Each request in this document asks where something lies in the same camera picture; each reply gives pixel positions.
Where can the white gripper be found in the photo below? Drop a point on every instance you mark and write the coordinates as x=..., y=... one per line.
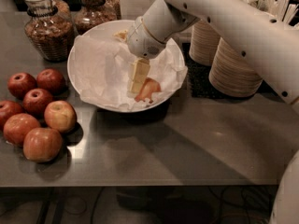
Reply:
x=142, y=41

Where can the white paper liner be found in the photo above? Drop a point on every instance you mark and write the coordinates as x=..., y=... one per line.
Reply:
x=99, y=69

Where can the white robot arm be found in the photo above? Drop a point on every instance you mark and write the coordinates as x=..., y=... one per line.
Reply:
x=270, y=46

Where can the dark red apple back right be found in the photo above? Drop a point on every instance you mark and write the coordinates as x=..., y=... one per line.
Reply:
x=51, y=80

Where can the dark red apple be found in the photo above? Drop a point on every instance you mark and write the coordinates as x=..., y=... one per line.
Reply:
x=36, y=100
x=51, y=80
x=19, y=84

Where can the yellow red apple right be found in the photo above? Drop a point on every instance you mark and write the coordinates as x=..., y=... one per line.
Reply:
x=61, y=116

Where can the dark red apple middle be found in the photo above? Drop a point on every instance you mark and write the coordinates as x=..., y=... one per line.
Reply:
x=36, y=100

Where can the dark red apple back left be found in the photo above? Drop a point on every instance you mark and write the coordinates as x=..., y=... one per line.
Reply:
x=19, y=84

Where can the glass jar of granola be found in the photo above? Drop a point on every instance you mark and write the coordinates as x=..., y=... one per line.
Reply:
x=93, y=13
x=50, y=31

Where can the black rubber mat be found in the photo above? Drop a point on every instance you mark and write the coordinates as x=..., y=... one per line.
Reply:
x=198, y=79

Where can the left stack of paper bowls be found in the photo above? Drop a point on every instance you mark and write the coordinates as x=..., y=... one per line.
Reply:
x=204, y=43

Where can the stack of paper bowls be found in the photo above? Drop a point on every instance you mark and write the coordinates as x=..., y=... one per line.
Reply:
x=231, y=75
x=204, y=43

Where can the right stack of paper bowls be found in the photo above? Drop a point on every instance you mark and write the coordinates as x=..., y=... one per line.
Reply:
x=231, y=75

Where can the bundle of white plastic cutlery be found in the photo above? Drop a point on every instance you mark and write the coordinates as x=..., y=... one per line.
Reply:
x=283, y=10

